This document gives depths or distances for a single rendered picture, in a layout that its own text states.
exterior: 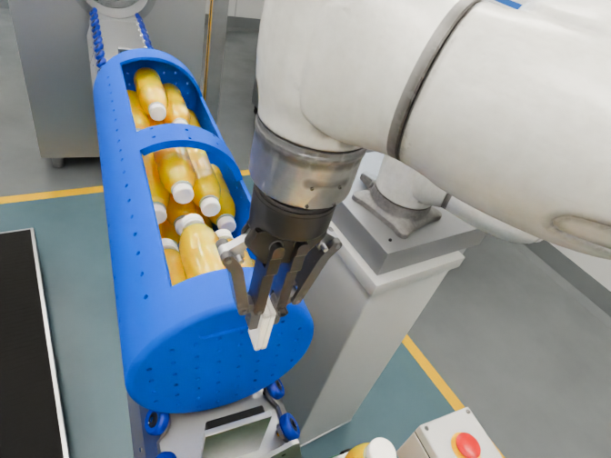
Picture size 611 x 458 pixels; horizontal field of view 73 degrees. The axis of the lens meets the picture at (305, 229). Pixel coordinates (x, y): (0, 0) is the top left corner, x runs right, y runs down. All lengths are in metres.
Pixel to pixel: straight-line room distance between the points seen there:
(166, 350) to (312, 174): 0.35
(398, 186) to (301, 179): 0.69
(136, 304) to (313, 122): 0.42
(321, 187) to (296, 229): 0.05
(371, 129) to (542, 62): 0.09
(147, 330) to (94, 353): 1.41
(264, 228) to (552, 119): 0.23
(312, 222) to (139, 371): 0.35
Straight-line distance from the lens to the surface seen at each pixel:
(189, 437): 0.79
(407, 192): 0.98
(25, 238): 2.28
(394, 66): 0.24
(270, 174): 0.31
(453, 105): 0.23
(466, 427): 0.73
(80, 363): 1.97
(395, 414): 2.02
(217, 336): 0.59
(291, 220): 0.34
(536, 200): 0.24
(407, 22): 0.24
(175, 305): 0.56
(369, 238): 0.98
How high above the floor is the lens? 1.66
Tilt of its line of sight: 39 degrees down
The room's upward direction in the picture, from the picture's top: 17 degrees clockwise
